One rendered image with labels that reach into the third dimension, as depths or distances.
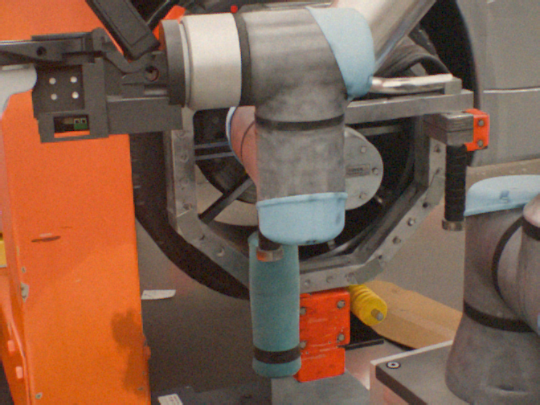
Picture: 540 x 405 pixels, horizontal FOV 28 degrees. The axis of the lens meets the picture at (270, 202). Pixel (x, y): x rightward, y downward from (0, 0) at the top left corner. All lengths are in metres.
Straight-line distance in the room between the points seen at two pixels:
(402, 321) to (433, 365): 2.07
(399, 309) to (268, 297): 1.54
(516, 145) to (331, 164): 1.43
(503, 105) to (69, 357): 1.13
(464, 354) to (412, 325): 2.12
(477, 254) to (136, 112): 0.42
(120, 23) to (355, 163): 1.03
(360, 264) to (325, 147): 1.20
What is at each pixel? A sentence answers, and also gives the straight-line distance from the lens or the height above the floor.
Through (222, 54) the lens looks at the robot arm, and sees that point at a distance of 0.83.
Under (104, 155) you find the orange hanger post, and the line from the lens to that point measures 1.40.
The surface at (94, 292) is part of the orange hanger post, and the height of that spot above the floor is 0.82.
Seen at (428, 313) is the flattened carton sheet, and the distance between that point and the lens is 3.36.
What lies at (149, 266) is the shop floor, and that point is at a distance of 3.81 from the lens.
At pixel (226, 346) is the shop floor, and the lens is 3.17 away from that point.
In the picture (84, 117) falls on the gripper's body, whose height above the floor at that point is 1.18.
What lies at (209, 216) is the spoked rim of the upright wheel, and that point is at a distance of 2.03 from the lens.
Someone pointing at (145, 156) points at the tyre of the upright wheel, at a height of 0.86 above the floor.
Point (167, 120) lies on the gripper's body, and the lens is 0.85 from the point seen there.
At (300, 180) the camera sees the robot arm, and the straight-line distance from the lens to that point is 0.87.
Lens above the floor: 1.38
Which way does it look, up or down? 18 degrees down
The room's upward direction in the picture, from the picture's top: 2 degrees counter-clockwise
